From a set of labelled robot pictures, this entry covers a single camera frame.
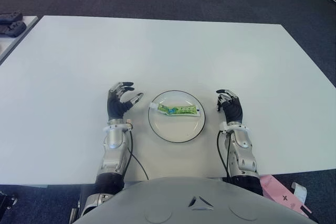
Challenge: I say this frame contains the grey robot torso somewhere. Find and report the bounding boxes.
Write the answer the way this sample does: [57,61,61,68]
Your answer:
[73,176,318,224]

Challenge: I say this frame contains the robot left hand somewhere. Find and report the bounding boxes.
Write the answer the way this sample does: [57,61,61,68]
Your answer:
[107,81,144,121]

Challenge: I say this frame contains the black game controller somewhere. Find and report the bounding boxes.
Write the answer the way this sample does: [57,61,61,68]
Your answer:
[0,21,27,38]
[0,10,23,23]

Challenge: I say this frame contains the white plate black rim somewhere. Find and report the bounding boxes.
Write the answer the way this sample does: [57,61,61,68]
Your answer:
[148,90,206,144]

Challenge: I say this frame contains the black metal bracket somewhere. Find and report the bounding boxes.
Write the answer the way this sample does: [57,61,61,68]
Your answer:
[0,189,18,209]

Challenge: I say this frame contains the white paper tag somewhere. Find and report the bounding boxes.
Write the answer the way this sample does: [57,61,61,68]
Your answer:
[290,182,308,204]

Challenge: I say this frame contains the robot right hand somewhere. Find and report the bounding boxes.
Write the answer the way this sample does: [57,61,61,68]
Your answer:
[215,89,244,125]

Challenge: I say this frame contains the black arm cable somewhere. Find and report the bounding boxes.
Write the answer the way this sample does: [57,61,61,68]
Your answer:
[216,131,232,177]
[127,129,150,182]

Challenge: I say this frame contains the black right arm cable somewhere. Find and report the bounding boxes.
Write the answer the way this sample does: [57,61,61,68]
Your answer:
[216,131,232,177]

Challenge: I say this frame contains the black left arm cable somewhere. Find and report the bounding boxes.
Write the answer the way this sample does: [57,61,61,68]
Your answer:
[127,129,150,182]

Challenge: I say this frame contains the pink cardboard box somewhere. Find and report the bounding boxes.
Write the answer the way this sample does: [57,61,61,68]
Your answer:
[259,175,313,216]

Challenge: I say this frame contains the green toothpaste tube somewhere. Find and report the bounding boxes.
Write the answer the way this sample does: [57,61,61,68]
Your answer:
[148,102,201,116]

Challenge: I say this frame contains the white side table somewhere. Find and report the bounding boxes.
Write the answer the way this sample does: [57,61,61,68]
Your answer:
[0,15,39,65]

